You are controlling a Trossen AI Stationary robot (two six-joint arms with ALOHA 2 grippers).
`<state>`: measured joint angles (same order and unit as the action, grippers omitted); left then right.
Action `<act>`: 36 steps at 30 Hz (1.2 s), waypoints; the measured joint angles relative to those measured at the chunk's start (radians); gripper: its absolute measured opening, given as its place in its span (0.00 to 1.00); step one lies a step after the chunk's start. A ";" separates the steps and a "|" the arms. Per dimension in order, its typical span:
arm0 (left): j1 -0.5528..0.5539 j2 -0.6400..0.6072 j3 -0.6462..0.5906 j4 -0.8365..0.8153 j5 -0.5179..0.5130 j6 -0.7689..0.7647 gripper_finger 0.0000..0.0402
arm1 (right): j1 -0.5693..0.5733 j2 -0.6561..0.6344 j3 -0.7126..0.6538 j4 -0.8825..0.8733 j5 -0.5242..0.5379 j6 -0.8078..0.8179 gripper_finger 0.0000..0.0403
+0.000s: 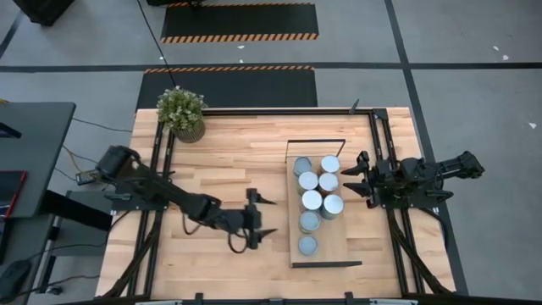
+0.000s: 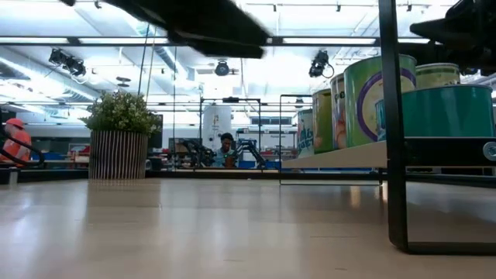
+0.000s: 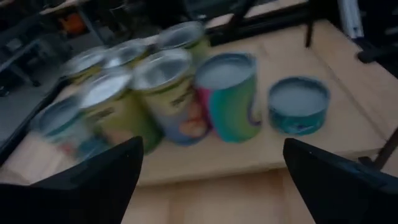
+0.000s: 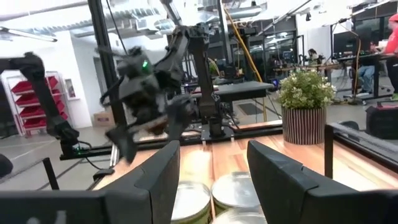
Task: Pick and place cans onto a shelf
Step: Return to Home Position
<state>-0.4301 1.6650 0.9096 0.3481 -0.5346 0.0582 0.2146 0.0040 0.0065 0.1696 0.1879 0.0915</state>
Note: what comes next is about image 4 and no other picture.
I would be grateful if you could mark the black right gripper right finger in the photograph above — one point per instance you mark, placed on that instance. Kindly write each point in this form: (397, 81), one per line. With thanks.
(311, 199)

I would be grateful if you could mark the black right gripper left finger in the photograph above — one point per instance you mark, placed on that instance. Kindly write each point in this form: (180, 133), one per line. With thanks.
(93, 208)

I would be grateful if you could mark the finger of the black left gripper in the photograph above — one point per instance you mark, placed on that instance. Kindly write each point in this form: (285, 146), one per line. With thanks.
(124, 143)
(182, 115)

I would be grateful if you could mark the green oranges can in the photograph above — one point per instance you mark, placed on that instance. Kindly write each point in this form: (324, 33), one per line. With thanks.
(234, 191)

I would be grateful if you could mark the green smiling face can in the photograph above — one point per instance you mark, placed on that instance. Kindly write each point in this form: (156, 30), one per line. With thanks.
(191, 202)

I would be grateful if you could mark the black background robot arm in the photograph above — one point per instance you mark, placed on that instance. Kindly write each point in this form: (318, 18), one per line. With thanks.
(40, 90)

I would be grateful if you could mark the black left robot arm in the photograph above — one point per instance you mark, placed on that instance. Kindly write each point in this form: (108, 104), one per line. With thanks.
(206, 93)

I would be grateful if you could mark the cardboard box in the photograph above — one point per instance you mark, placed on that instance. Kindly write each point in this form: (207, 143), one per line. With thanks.
(104, 119)

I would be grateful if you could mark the black power adapter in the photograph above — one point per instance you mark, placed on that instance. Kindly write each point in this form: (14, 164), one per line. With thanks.
(104, 174)

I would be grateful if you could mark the black desk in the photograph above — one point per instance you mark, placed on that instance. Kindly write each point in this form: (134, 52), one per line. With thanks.
(242, 90)

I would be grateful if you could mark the green plant in striped pot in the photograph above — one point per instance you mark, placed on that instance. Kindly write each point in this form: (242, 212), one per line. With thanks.
(304, 109)

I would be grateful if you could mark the white rack with red bins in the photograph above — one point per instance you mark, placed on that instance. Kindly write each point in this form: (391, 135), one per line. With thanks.
(31, 102)

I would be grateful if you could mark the black case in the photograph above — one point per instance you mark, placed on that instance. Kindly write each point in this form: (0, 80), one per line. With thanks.
(382, 123)

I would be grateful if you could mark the person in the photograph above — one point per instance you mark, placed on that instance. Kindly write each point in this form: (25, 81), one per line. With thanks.
(313, 56)
(392, 43)

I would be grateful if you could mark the black monitor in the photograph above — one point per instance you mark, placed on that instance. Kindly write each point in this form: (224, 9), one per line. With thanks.
(345, 43)

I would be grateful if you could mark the black rig frame post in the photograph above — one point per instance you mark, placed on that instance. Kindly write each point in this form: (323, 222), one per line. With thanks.
(104, 46)

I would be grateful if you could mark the black aluminium table frame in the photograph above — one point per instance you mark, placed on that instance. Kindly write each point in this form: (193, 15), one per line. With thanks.
(248, 130)

